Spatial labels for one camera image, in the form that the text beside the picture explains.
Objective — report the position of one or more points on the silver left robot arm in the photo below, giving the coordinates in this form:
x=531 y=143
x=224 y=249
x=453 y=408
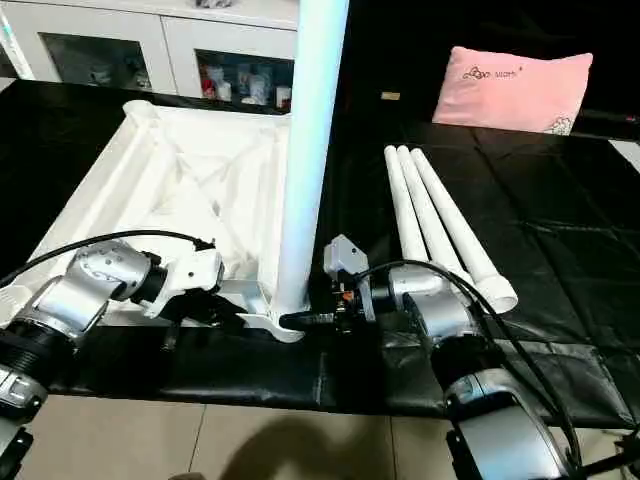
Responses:
x=70 y=295

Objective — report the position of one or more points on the red bottle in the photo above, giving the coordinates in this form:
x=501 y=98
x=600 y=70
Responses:
x=208 y=82

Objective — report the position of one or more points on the white plastic table leg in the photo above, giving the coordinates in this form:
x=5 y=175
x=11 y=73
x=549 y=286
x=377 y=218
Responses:
x=455 y=220
x=310 y=150
x=398 y=190
x=420 y=200

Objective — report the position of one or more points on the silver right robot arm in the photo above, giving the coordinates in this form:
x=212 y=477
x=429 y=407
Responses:
x=470 y=370

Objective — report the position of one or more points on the black tripod stand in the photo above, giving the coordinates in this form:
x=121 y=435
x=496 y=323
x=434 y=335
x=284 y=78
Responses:
x=620 y=455

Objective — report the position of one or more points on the white plastic table top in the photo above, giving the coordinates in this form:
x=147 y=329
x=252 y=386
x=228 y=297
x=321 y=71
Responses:
x=180 y=170

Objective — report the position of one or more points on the black work mat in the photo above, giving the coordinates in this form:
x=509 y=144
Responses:
x=560 y=250

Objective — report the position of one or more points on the pink pillow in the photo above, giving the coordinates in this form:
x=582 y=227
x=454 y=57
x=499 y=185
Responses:
x=510 y=90

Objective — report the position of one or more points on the white glass-door cabinet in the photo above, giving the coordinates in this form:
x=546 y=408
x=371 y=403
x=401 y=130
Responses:
x=150 y=30

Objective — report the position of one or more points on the dark patterned ornament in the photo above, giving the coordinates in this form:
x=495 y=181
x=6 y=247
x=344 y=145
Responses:
x=212 y=2

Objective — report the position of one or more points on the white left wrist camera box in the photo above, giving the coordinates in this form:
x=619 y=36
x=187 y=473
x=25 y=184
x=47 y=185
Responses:
x=195 y=272

